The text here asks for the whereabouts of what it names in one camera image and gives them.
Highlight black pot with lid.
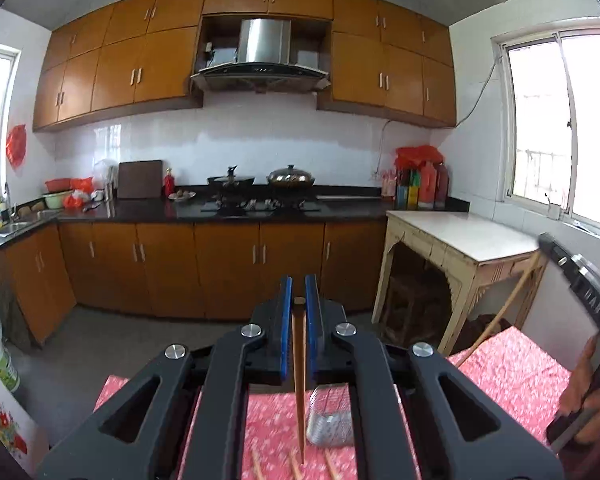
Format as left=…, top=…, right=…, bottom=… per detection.
left=207, top=165, right=256, bottom=189

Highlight wooden stool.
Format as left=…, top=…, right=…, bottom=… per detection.
left=380, top=272, right=446, bottom=346

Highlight black gas stove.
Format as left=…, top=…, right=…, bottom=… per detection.
left=200, top=197, right=322, bottom=213

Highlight grey wall cable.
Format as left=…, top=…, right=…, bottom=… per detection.
left=455, top=57, right=501, bottom=128

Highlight steel sink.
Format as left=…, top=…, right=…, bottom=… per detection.
left=0, top=210, right=56, bottom=235

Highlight wooden upper kitchen cabinets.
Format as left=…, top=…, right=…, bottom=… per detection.
left=32, top=0, right=457, bottom=133

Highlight crumpled red plastic bag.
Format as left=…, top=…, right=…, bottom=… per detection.
left=62, top=177, right=95, bottom=209

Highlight black stone countertop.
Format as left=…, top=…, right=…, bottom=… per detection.
left=0, top=186, right=470, bottom=248

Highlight colourful seasoning boxes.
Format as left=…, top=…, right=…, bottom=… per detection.
left=396, top=169, right=422, bottom=209

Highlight white wall cord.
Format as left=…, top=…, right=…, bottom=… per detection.
left=377, top=120, right=393, bottom=176

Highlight white floral appliance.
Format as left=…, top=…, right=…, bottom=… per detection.
left=0, top=355, right=51, bottom=476

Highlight bamboo pole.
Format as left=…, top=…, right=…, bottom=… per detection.
left=454, top=252, right=541, bottom=368

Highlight white-topped wooden side table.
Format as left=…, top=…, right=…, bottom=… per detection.
left=371, top=210, right=551, bottom=356

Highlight steel range hood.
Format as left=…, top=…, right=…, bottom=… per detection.
left=190, top=18, right=331, bottom=95

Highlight red floral tablecloth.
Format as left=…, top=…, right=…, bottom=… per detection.
left=94, top=325, right=588, bottom=480

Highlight red wall decoration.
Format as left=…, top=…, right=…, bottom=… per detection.
left=6, top=124, right=28, bottom=168

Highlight red oil bottle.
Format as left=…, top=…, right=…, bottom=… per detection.
left=419, top=161, right=438, bottom=209

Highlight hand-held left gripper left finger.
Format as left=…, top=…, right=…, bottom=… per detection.
left=37, top=275, right=293, bottom=480

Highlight white canister with green label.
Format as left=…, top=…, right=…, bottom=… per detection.
left=0, top=332, right=21, bottom=393

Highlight steel faucet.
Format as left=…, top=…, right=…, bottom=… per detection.
left=2, top=182, right=17, bottom=221

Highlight green basin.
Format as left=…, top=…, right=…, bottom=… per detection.
left=42, top=191, right=76, bottom=210

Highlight wok with metal lid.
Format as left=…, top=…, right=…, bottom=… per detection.
left=266, top=164, right=316, bottom=190

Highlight wooden lower kitchen cabinets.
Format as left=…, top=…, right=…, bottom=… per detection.
left=0, top=220, right=388, bottom=346

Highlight dark brown cutting board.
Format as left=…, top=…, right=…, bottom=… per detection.
left=117, top=160, right=164, bottom=199

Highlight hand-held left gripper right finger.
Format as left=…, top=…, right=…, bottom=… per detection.
left=305, top=274, right=566, bottom=480

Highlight person's right hand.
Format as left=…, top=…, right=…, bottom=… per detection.
left=559, top=334, right=600, bottom=445

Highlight clear plastic bag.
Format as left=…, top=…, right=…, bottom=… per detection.
left=92, top=158, right=118, bottom=191

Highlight large sliding window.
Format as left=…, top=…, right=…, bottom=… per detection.
left=490, top=25, right=600, bottom=246

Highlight metal mesh utensil holder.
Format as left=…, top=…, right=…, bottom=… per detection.
left=306, top=385, right=355, bottom=447

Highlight wooden kitchen cabinets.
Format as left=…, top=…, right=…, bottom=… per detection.
left=32, top=0, right=457, bottom=133
left=0, top=220, right=388, bottom=346

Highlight dark red sauce bottle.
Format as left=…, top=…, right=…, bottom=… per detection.
left=434, top=162, right=451, bottom=209

